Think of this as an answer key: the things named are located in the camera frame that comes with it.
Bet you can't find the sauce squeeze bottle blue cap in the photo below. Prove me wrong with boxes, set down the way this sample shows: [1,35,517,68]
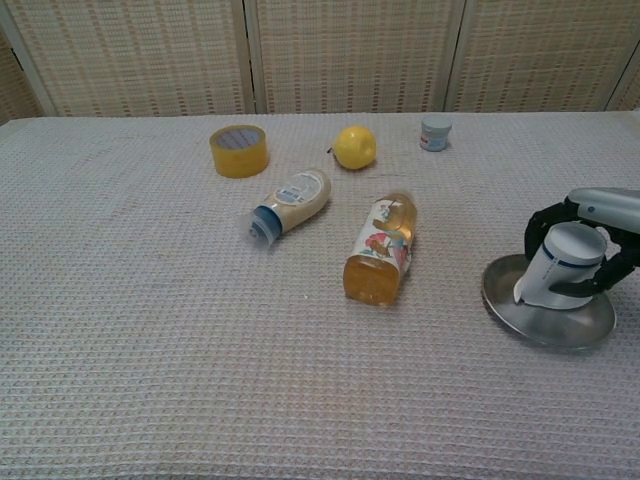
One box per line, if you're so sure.
[242,168,333,253]

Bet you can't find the white waffle tablecloth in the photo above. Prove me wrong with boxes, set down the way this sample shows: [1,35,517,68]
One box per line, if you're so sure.
[0,110,640,480]

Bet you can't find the white paper cup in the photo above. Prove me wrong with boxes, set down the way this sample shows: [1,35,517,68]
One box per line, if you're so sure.
[512,221,609,311]

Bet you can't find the amber drink bottle cartoon label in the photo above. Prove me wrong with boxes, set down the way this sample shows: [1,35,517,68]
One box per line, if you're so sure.
[342,189,419,307]

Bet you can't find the yellow adhesive tape roll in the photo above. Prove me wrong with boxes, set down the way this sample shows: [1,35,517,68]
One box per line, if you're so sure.
[208,124,272,179]

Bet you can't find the round steel plate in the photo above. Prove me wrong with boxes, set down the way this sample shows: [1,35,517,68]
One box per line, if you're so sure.
[481,253,618,351]

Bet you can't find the small white jar grey lid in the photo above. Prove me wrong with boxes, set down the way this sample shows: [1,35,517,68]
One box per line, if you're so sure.
[418,114,453,153]

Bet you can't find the woven bamboo screen panel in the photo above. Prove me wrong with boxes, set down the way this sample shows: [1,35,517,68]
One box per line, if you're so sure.
[246,0,467,116]
[0,0,257,118]
[0,29,46,124]
[606,52,640,112]
[443,0,640,114]

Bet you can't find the yellow apple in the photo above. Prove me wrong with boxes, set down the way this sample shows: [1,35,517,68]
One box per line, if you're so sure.
[327,125,378,171]

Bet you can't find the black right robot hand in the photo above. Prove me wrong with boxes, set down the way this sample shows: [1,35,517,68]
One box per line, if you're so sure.
[524,197,640,299]

